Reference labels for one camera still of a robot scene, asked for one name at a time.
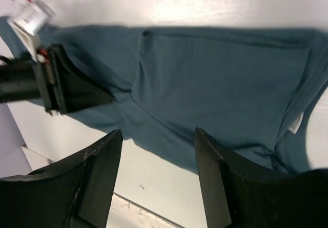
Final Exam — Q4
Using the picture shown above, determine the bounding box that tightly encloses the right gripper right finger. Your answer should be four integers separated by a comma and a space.
194, 128, 327, 227

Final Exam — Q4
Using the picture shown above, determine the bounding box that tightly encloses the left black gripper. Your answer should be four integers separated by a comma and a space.
1, 45, 114, 114

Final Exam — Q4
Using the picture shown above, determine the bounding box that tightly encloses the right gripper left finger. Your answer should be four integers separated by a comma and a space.
1, 130, 122, 227

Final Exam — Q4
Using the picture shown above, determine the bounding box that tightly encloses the blue t-shirt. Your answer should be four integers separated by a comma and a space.
0, 16, 328, 175

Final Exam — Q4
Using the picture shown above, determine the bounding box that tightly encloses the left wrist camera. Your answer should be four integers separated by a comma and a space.
8, 0, 55, 61

